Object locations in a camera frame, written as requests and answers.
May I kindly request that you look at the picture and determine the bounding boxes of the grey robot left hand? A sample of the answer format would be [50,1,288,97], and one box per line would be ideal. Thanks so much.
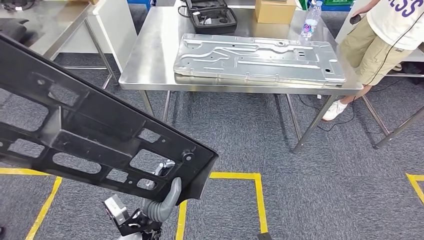
[152,159,183,215]

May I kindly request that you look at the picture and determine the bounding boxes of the black plastic plate holder part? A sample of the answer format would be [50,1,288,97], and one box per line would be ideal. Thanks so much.
[0,33,220,206]

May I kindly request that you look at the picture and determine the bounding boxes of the blue metal shelf rack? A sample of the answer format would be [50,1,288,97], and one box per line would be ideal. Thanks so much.
[127,0,157,11]
[309,3,353,13]

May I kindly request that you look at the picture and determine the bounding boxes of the stainless steel workbench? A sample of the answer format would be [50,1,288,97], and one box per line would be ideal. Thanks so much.
[118,0,365,155]

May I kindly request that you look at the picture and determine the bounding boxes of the person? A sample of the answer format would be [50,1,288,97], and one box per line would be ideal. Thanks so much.
[321,0,424,122]

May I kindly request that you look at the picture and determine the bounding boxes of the clear plastic water bottle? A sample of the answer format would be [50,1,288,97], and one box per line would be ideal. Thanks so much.
[299,0,324,42]

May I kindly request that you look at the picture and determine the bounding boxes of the closed cardboard box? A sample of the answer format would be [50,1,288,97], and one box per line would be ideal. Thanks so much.
[254,0,297,25]

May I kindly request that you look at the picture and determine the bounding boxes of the stamped sheet metal panel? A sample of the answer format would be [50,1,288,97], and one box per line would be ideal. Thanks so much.
[173,33,347,88]

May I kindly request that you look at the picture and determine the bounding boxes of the open black foam case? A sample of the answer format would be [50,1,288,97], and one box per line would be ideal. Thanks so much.
[177,0,239,36]

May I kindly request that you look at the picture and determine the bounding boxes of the black pouch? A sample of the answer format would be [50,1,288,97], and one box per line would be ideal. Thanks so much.
[0,18,31,42]

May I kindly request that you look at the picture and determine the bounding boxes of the black controller cable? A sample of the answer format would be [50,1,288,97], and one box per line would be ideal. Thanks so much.
[316,13,424,133]

